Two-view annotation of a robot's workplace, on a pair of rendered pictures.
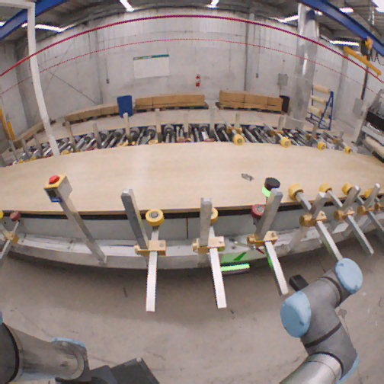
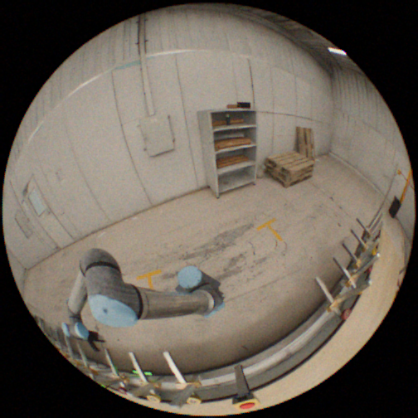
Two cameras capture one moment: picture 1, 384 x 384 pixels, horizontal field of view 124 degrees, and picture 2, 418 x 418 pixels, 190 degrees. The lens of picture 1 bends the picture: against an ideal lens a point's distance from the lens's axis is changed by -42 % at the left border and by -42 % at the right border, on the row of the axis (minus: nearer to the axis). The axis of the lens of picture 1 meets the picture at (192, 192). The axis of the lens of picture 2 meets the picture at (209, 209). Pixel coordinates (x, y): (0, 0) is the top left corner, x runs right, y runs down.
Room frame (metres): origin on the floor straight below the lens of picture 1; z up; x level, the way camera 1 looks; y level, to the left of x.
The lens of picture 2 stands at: (-0.01, 0.53, 1.63)
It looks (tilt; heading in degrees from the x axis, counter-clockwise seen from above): 43 degrees down; 168
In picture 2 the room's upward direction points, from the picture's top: 9 degrees counter-clockwise
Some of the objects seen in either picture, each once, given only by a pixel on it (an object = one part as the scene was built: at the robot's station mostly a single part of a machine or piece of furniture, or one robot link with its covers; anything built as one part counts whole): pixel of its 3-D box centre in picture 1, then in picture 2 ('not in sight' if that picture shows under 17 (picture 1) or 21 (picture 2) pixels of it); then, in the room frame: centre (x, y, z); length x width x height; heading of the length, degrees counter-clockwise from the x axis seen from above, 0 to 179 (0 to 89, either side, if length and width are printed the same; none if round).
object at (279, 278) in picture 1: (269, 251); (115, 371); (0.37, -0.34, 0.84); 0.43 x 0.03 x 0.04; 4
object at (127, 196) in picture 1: (141, 236); (188, 389); (0.40, 0.20, 0.92); 0.03 x 0.03 x 0.48; 4
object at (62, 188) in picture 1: (58, 189); (245, 400); (0.39, 0.46, 1.18); 0.07 x 0.07 x 0.08; 4
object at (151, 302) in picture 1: (153, 260); (181, 378); (0.34, 0.16, 0.83); 0.43 x 0.03 x 0.04; 4
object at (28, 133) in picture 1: (31, 130); not in sight; (5.56, 6.83, 0.23); 2.41 x 0.77 x 0.17; 7
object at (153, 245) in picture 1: (150, 248); (188, 384); (0.40, 0.18, 0.84); 0.13 x 0.06 x 0.05; 94
